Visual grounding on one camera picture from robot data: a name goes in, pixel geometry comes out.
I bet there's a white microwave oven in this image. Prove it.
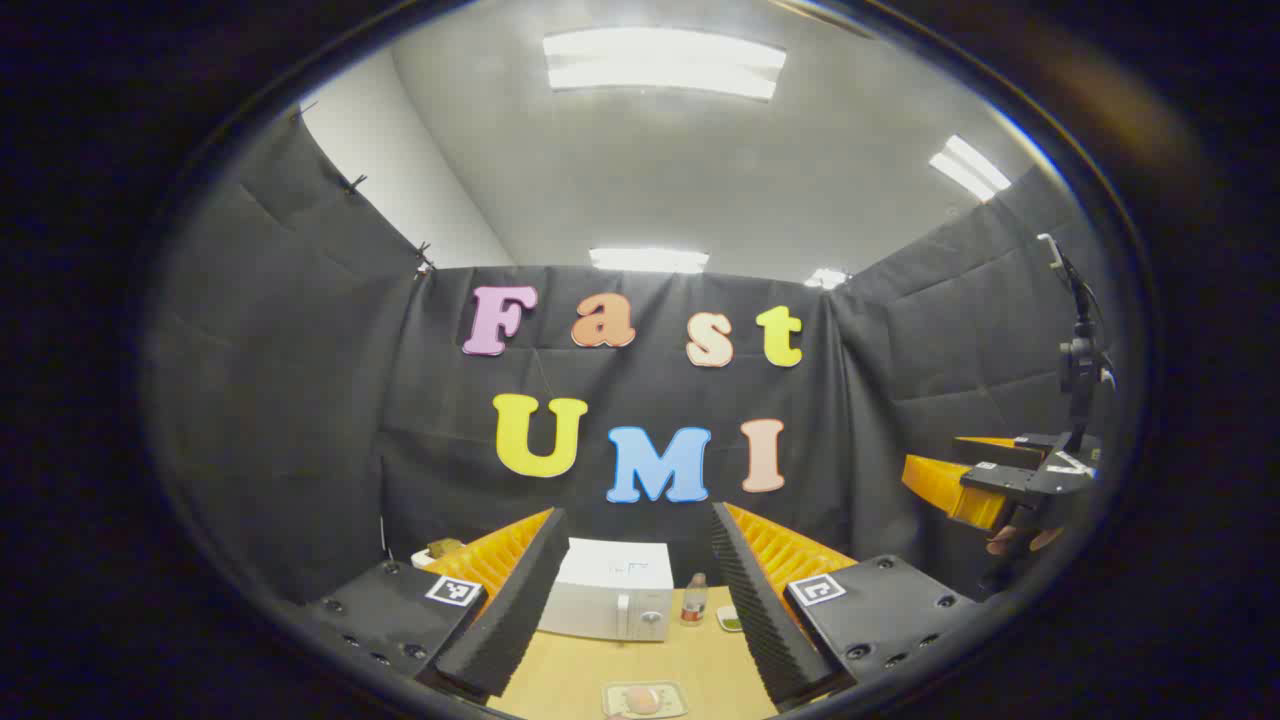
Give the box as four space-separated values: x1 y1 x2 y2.
537 538 676 643

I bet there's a light rectangular food tray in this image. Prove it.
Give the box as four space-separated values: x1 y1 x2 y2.
602 681 690 720

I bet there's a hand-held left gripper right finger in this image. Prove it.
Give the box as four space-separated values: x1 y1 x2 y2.
710 502 977 707

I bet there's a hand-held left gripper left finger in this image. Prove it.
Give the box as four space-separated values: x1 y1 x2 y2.
300 507 571 699

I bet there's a large ceiling light panel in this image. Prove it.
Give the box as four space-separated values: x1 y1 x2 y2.
543 27 788 102

